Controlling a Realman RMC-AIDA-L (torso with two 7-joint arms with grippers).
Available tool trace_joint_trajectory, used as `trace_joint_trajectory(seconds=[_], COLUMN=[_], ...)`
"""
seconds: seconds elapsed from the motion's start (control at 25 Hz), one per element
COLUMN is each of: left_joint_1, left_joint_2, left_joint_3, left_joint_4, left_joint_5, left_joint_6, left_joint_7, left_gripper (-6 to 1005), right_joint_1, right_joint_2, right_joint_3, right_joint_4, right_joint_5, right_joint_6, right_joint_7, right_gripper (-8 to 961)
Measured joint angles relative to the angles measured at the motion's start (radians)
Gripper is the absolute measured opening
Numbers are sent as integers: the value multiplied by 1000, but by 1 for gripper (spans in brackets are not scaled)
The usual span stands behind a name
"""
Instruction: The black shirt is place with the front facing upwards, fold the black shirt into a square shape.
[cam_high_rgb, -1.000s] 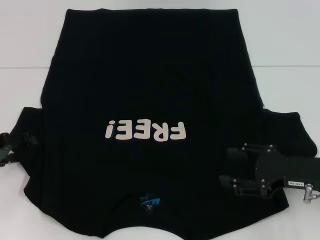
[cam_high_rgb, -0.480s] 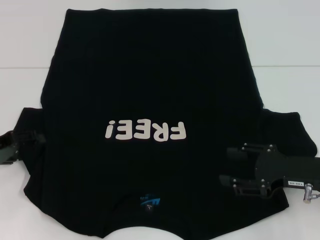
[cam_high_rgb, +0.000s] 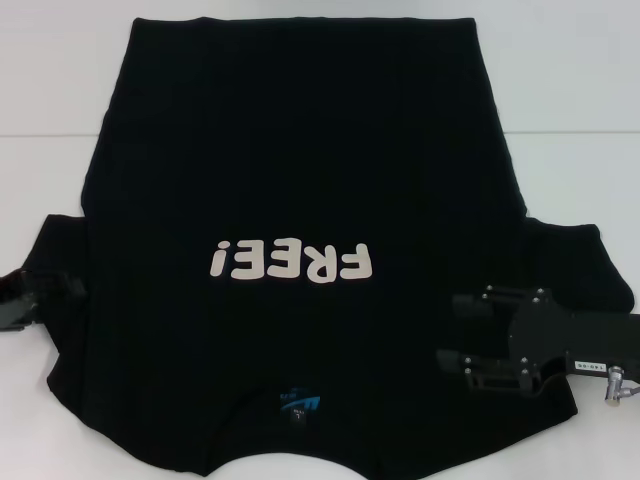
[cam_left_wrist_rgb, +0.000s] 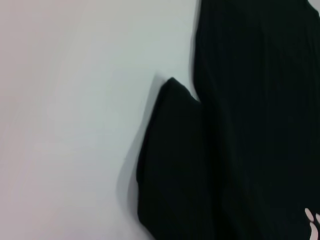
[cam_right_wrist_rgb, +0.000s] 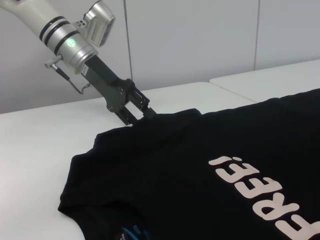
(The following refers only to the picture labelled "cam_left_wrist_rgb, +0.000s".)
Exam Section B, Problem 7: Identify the black shirt with FREE print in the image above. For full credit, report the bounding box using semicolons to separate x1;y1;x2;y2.
136;0;320;240

